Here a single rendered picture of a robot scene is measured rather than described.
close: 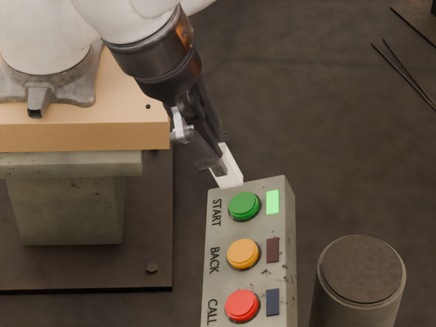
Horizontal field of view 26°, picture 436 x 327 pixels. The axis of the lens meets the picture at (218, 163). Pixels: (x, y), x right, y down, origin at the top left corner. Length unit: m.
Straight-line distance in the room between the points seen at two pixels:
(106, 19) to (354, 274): 0.53
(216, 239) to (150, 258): 0.68
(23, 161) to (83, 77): 0.18
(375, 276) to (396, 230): 0.70
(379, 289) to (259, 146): 0.88
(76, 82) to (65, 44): 0.09
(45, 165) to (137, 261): 0.35
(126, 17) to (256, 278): 0.39
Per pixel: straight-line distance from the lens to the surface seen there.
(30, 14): 1.51
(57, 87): 1.61
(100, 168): 1.63
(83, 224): 1.87
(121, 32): 0.95
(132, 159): 1.62
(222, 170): 1.15
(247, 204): 1.22
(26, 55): 1.57
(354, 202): 2.02
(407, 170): 2.09
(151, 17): 0.94
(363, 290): 1.27
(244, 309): 1.14
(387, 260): 1.30
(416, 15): 2.44
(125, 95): 1.62
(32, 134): 1.62
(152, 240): 1.92
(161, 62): 0.98
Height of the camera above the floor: 1.59
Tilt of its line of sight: 50 degrees down
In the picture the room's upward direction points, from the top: straight up
